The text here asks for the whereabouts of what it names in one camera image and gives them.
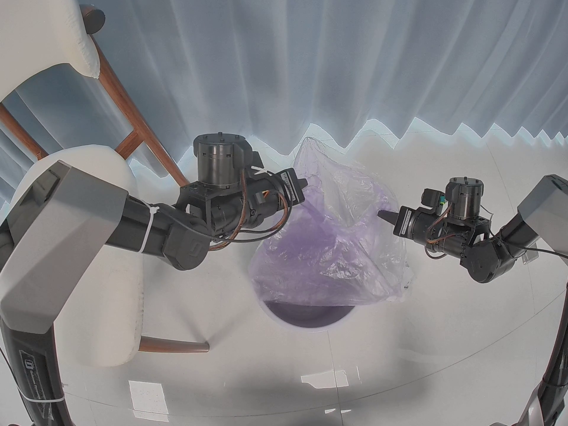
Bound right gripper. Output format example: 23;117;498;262
396;205;450;253

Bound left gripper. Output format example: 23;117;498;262
243;168;308;232

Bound purple plastic bag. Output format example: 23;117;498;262
248;136;412;308

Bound white trash bin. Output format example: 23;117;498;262
259;299;358;333

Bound pale blue curtain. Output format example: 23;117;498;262
0;0;568;203

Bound white cushioned wooden chair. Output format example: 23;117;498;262
0;0;210;368

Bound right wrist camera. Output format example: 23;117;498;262
420;188;446;216

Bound black cable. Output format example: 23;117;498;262
517;244;568;265
206;193;293;244

